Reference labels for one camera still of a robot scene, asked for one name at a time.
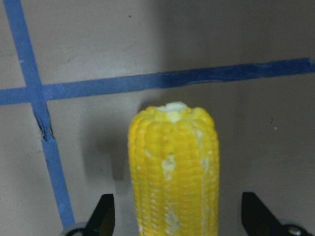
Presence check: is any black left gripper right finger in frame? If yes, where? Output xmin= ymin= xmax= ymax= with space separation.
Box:
xmin=241 ymin=192 xmax=313 ymax=236

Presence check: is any yellow corn cob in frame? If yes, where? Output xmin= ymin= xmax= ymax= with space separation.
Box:
xmin=128 ymin=102 xmax=220 ymax=236

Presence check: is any brown paper table mat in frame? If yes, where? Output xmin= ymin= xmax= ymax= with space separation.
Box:
xmin=0 ymin=0 xmax=315 ymax=236

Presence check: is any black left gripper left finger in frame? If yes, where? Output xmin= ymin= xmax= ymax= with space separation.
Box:
xmin=61 ymin=194 xmax=115 ymax=236

